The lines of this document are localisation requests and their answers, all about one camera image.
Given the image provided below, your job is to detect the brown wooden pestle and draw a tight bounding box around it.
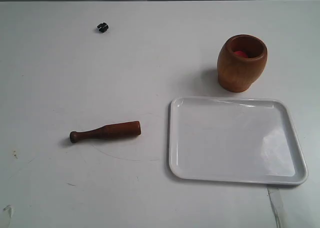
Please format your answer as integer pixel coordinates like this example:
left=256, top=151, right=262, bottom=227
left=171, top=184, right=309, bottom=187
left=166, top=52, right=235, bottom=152
left=69, top=121, right=142, bottom=143

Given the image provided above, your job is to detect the wooden mortar cup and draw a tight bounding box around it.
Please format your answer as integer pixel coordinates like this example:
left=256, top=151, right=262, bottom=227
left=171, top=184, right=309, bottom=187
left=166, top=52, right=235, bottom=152
left=217, top=34, right=268, bottom=93

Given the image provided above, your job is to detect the red object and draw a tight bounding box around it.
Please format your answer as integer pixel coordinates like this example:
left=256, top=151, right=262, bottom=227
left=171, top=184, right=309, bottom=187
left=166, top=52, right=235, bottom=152
left=234, top=50, right=248, bottom=58

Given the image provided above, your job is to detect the small black plastic clip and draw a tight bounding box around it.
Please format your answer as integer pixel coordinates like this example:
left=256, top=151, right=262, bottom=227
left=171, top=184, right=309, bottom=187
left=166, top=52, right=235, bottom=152
left=97, top=22, right=109, bottom=33

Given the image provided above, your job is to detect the white plastic tray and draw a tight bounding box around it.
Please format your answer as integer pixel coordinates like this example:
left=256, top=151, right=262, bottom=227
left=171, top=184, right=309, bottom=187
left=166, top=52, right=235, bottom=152
left=168, top=97, right=308, bottom=186

